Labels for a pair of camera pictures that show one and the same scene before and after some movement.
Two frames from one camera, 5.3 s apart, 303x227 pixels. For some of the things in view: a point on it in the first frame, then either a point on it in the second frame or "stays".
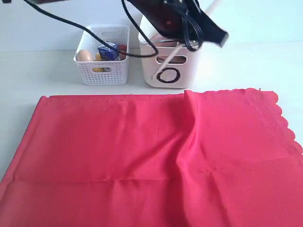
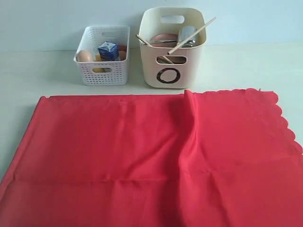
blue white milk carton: [107, 53] stays
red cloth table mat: [227, 158] stays
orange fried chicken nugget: [122, 55] stays
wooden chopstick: [166, 61] to [143, 40]
